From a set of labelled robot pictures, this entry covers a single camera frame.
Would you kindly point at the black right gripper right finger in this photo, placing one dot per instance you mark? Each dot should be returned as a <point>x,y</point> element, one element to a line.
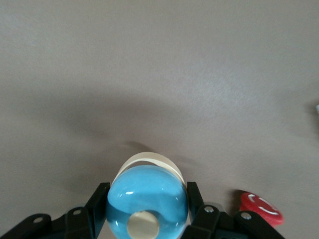
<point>219,226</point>

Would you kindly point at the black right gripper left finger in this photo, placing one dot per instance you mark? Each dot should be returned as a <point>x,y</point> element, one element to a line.
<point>74,224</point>

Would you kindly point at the light blue call bell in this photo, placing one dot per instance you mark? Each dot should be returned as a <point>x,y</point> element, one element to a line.
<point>147,184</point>

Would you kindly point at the red button orange black body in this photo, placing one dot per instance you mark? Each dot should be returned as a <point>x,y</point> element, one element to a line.
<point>259,204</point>

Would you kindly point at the white plastic circuit breaker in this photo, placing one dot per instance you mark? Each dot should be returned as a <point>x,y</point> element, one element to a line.
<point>317,108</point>

